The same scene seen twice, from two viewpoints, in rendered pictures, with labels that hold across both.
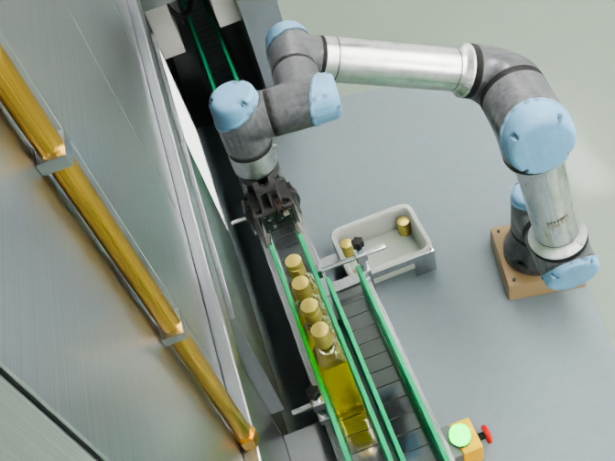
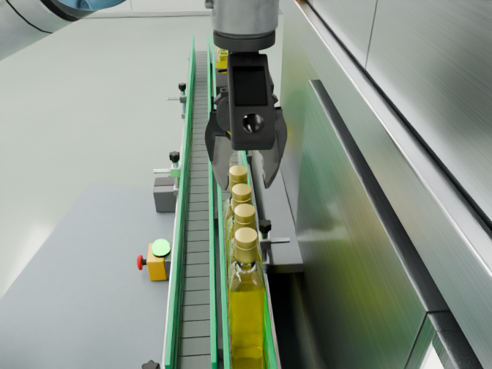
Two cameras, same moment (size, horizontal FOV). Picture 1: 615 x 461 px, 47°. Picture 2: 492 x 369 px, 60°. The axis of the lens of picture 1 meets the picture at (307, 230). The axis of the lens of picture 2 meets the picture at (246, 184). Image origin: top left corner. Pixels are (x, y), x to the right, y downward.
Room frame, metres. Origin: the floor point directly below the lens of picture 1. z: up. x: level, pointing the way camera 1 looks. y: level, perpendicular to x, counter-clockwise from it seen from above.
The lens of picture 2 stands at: (1.36, 0.03, 1.59)
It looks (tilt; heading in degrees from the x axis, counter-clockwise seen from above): 36 degrees down; 179
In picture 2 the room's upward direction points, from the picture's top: straight up
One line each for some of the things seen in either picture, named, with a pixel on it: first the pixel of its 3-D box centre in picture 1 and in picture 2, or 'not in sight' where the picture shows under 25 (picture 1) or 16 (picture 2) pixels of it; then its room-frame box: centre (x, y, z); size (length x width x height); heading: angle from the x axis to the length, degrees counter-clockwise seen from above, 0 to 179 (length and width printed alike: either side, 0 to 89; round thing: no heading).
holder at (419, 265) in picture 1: (372, 255); not in sight; (1.13, -0.14, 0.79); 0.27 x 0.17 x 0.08; 93
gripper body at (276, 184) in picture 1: (266, 192); (244, 78); (0.86, 0.04, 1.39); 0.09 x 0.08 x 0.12; 3
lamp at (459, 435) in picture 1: (459, 434); (160, 247); (0.58, -0.16, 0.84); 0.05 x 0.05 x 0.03
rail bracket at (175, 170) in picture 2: not in sight; (168, 174); (0.41, -0.15, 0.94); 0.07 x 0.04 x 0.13; 93
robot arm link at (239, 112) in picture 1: (242, 120); not in sight; (0.87, 0.04, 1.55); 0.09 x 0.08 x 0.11; 85
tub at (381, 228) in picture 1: (382, 249); not in sight; (1.13, -0.17, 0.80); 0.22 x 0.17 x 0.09; 93
